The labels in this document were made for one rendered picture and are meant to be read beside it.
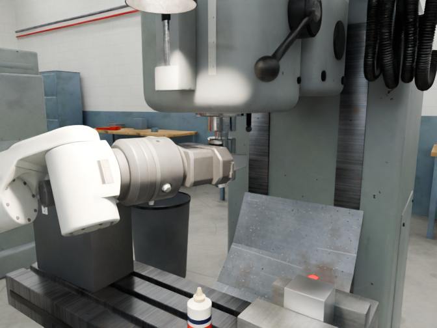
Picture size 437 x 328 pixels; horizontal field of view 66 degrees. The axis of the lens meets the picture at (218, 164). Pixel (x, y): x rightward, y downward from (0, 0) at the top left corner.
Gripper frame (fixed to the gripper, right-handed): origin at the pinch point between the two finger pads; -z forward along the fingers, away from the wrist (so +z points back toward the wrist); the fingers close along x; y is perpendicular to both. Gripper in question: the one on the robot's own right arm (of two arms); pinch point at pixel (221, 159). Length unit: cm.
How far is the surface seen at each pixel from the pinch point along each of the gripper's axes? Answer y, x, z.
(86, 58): -108, 704, -255
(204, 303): 23.1, -1.6, 4.9
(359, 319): 21.8, -21.3, -8.1
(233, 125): -5.7, -2.4, -0.2
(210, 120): -6.6, 0.0, 2.5
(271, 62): -13.5, -15.6, 7.0
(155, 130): 30, 443, -259
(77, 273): 28.6, 33.0, 13.2
